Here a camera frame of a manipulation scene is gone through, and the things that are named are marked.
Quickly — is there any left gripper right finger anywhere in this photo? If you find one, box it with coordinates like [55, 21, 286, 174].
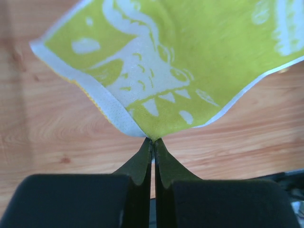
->
[154, 139, 300, 228]

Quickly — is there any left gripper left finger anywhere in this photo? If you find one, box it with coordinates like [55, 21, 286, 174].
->
[0, 139, 152, 228]

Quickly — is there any yellow green towel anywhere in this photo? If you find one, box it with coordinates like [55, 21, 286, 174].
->
[30, 0, 304, 140]

